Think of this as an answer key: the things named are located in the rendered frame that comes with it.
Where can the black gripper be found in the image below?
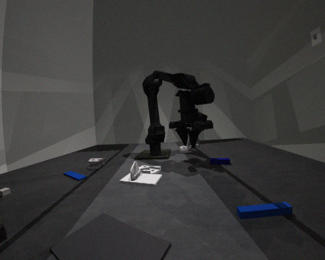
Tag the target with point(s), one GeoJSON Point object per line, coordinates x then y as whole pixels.
{"type": "Point", "coordinates": [188, 119]}

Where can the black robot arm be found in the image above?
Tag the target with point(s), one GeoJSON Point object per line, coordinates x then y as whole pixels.
{"type": "Point", "coordinates": [199, 94]}

